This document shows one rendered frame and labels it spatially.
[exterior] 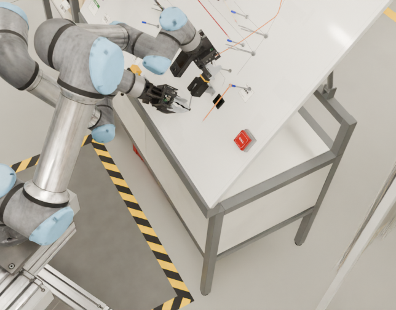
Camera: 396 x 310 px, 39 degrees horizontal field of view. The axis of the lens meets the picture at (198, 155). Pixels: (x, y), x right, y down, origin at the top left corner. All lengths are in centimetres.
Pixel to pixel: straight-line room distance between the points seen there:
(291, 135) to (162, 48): 85
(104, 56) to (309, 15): 78
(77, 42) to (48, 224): 44
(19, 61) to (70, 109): 34
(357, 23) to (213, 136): 63
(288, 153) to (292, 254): 82
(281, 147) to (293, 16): 62
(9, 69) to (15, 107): 189
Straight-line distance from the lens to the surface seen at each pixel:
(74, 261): 289
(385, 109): 366
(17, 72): 163
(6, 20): 169
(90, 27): 152
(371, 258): 304
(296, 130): 234
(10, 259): 163
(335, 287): 245
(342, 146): 225
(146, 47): 167
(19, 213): 144
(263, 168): 219
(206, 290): 272
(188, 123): 207
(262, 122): 186
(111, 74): 131
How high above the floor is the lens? 258
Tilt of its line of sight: 54 degrees down
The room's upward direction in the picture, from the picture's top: 5 degrees clockwise
